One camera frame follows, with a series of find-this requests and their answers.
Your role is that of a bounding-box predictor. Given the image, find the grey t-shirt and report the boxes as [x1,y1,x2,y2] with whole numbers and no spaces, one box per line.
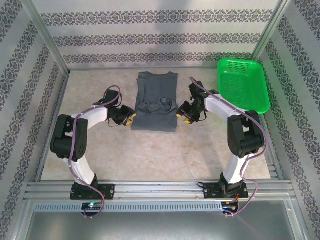
[130,71,180,133]

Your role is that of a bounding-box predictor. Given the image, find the right controller board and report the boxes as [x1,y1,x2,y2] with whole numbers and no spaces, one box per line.
[222,201,239,213]

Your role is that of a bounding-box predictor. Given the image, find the aluminium back rail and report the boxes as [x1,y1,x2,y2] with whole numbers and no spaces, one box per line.
[66,65,219,72]

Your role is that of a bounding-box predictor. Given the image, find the aluminium side rail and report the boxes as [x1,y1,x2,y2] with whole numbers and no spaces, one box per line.
[33,71,71,183]
[254,61,286,180]

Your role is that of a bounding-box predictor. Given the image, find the grey metal sheet panel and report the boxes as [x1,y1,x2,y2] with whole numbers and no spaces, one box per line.
[14,199,308,240]

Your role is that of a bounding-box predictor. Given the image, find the aluminium frame post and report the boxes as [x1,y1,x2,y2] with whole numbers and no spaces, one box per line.
[249,0,295,65]
[24,0,71,77]

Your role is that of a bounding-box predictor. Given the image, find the slotted grey cable duct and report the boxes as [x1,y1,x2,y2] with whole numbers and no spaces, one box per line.
[33,201,223,212]

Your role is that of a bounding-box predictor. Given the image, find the green plastic basket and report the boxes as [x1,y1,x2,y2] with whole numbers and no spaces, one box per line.
[216,58,272,116]

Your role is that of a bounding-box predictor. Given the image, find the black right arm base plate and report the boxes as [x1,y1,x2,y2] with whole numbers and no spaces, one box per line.
[202,181,250,200]

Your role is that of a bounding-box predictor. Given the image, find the aluminium mounting rail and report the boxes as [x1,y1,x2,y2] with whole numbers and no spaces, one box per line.
[23,178,293,201]

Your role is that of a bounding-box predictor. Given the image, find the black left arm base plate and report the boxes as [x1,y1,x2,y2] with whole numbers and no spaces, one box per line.
[69,183,116,201]

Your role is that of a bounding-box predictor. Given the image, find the controller board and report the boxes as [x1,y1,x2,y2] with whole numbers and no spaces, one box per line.
[81,202,104,213]
[222,201,239,213]

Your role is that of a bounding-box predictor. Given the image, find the left controller board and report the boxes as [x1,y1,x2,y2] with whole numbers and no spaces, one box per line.
[81,202,104,213]

